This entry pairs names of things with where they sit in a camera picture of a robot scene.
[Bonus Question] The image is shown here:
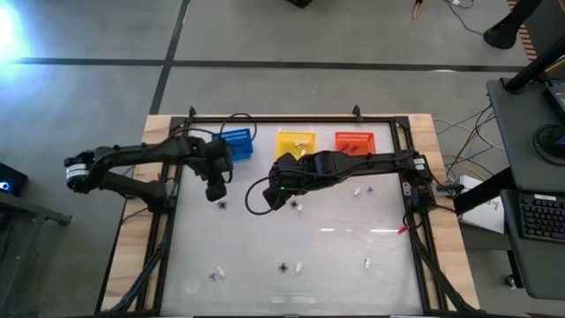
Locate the yellow plastic basket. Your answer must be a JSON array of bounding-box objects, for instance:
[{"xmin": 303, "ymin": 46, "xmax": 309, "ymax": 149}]
[{"xmin": 275, "ymin": 130, "xmax": 318, "ymax": 161}]

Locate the dark grey desk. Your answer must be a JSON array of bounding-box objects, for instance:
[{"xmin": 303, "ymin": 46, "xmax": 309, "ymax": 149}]
[{"xmin": 485, "ymin": 77, "xmax": 565, "ymax": 302}]

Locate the loose cable bundle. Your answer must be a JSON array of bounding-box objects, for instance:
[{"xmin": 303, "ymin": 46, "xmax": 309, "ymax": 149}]
[{"xmin": 432, "ymin": 104, "xmax": 507, "ymax": 178}]

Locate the blue plastic basket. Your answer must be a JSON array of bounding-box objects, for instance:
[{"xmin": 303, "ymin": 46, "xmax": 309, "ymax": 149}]
[{"xmin": 211, "ymin": 127, "xmax": 254, "ymax": 163}]

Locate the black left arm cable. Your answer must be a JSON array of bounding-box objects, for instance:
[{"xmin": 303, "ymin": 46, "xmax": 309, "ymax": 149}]
[{"xmin": 219, "ymin": 112, "xmax": 259, "ymax": 142}]

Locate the black device with blue light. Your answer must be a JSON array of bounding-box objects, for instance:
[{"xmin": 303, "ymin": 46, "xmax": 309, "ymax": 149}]
[{"xmin": 0, "ymin": 162, "xmax": 28, "ymax": 198}]

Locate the orange plastic basket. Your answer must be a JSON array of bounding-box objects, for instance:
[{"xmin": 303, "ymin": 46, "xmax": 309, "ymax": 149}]
[{"xmin": 334, "ymin": 131, "xmax": 377, "ymax": 156}]

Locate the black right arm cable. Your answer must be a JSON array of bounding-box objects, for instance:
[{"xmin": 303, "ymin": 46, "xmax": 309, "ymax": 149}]
[{"xmin": 245, "ymin": 175, "xmax": 277, "ymax": 216}]

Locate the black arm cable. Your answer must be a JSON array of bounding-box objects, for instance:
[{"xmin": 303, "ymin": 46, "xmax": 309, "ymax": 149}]
[
  {"xmin": 245, "ymin": 175, "xmax": 277, "ymax": 216},
  {"xmin": 219, "ymin": 112, "xmax": 259, "ymax": 142}
]

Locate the black chair base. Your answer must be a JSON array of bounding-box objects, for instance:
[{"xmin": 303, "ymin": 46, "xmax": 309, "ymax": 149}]
[{"xmin": 483, "ymin": 0, "xmax": 544, "ymax": 50}]

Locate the black pole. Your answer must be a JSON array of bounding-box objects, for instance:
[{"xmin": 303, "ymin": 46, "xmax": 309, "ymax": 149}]
[{"xmin": 502, "ymin": 34, "xmax": 565, "ymax": 95}]

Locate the thin floor cable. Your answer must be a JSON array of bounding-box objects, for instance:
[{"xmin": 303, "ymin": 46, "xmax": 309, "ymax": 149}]
[{"xmin": 443, "ymin": 0, "xmax": 486, "ymax": 36}]

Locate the black monitor base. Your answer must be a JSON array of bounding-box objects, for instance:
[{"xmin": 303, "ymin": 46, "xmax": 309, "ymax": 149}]
[{"xmin": 532, "ymin": 123, "xmax": 565, "ymax": 161}]

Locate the white box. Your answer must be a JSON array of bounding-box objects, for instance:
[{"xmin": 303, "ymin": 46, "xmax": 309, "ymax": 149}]
[{"xmin": 458, "ymin": 174, "xmax": 482, "ymax": 191}]

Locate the black keyboard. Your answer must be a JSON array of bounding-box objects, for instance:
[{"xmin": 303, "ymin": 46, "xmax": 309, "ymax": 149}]
[{"xmin": 518, "ymin": 193, "xmax": 565, "ymax": 244}]

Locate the grey side desk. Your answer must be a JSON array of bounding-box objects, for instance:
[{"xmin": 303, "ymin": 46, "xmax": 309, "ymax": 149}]
[{"xmin": 0, "ymin": 190, "xmax": 73, "ymax": 318}]

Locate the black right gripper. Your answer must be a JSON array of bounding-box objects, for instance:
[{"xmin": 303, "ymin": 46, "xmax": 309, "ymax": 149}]
[{"xmin": 261, "ymin": 153, "xmax": 311, "ymax": 211}]

